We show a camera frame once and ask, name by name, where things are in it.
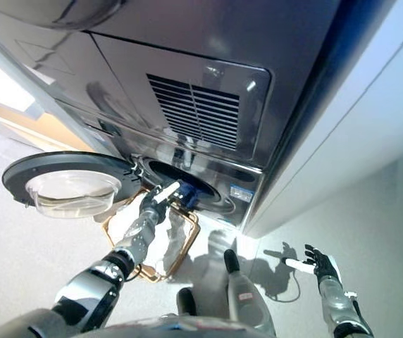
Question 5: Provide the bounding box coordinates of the round washer door glass bowl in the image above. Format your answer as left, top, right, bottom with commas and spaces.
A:
1, 150, 146, 219

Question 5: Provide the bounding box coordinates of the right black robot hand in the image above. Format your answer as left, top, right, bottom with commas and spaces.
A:
281, 243, 342, 282

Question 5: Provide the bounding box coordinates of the light wooden door frame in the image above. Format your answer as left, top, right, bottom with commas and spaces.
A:
0, 94, 97, 154

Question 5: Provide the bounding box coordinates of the blue energy label sticker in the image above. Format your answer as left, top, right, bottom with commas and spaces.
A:
230, 183, 255, 201

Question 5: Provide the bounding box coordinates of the white cloth basket liner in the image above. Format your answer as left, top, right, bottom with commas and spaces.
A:
111, 193, 194, 274

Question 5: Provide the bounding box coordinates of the silver robot torso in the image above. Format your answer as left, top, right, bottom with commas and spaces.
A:
92, 313, 276, 338

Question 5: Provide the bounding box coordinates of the white cabinet side panel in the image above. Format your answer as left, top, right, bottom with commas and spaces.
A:
242, 0, 403, 240

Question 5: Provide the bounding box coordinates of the brown wicker laundry basket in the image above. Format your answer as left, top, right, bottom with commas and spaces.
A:
101, 188, 202, 282

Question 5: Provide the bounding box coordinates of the silver front-load washing machine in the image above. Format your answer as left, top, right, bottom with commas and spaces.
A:
55, 100, 266, 235

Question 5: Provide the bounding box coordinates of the left silver robot leg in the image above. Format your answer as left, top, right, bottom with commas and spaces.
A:
175, 287, 199, 318

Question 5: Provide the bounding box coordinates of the dark blue garment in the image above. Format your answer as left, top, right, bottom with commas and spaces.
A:
175, 181, 203, 212

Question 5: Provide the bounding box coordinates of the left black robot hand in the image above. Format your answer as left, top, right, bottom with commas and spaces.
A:
141, 180, 182, 215

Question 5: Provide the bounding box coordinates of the right silver robot leg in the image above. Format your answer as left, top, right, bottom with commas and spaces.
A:
223, 248, 276, 335

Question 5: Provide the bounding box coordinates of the metal washer door hinge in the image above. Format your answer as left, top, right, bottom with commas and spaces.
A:
130, 158, 147, 180

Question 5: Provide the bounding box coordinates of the silver robot leg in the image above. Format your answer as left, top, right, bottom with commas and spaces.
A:
223, 248, 276, 335
175, 287, 199, 318

